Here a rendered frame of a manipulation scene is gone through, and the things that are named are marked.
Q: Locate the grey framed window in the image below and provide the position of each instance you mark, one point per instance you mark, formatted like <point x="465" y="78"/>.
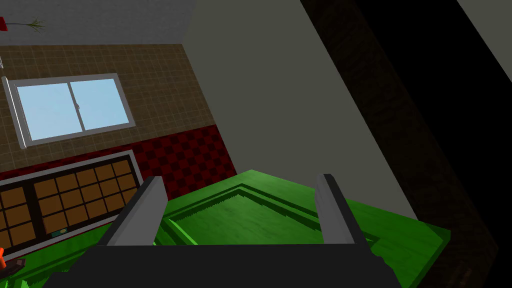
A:
<point x="72" y="110"/>

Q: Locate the brown glass-paned cabinet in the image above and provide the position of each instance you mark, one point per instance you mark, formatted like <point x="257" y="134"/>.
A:
<point x="64" y="200"/>

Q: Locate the green panelled door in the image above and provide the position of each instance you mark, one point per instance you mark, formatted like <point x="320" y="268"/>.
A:
<point x="256" y="220"/>

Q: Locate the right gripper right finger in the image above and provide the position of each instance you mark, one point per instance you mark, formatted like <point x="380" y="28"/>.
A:
<point x="335" y="212"/>

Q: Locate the red potted plant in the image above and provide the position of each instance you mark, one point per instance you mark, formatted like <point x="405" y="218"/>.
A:
<point x="24" y="24"/>

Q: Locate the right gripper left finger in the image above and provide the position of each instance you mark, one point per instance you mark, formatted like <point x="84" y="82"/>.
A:
<point x="140" y="218"/>

